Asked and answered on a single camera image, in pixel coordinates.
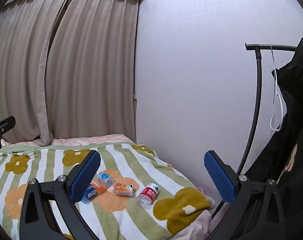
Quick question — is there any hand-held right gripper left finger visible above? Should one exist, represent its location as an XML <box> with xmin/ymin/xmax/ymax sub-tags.
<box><xmin>19</xmin><ymin>150</ymin><xmax>102</xmax><ymax>240</ymax></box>

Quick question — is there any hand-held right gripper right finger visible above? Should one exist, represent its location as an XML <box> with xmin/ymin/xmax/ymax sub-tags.
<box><xmin>204</xmin><ymin>150</ymin><xmax>285</xmax><ymax>240</ymax></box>

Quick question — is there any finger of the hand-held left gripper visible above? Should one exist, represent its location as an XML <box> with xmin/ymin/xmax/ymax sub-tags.
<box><xmin>0</xmin><ymin>116</ymin><xmax>16</xmax><ymax>152</ymax></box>

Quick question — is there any clear cup with blue label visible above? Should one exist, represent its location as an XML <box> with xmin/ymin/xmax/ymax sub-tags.
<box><xmin>97</xmin><ymin>171</ymin><xmax>115</xmax><ymax>188</ymax></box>

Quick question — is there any blue label drink bottle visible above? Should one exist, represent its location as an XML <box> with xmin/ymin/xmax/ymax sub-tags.
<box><xmin>81</xmin><ymin>181</ymin><xmax>106</xmax><ymax>204</ymax></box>

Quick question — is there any pink bed sheet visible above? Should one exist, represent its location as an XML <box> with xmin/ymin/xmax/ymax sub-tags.
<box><xmin>1</xmin><ymin>133</ymin><xmax>217</xmax><ymax>240</ymax></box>

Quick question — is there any orange crumpled snack packet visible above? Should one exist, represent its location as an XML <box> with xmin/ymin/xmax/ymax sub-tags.
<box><xmin>113</xmin><ymin>182</ymin><xmax>135</xmax><ymax>197</ymax></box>

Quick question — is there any beige curtain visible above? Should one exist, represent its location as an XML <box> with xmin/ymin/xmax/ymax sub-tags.
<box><xmin>0</xmin><ymin>0</ymin><xmax>72</xmax><ymax>147</ymax></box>
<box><xmin>45</xmin><ymin>0</ymin><xmax>140</xmax><ymax>141</ymax></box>

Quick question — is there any green striped floral blanket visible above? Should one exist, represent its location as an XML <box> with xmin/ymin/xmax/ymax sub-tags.
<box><xmin>0</xmin><ymin>142</ymin><xmax>215</xmax><ymax>240</ymax></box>

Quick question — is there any red label water bottle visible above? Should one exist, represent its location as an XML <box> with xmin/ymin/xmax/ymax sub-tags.
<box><xmin>137</xmin><ymin>183</ymin><xmax>161</xmax><ymax>207</ymax></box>

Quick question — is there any black jacket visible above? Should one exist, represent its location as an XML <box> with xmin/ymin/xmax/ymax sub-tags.
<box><xmin>242</xmin><ymin>30</ymin><xmax>303</xmax><ymax>232</ymax></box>

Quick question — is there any black clothes rack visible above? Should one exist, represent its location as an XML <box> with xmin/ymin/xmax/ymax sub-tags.
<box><xmin>212</xmin><ymin>43</ymin><xmax>298</xmax><ymax>221</ymax></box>

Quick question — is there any white wire hanger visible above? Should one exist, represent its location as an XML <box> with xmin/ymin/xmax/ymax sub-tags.
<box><xmin>270</xmin><ymin>44</ymin><xmax>284</xmax><ymax>131</ymax></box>

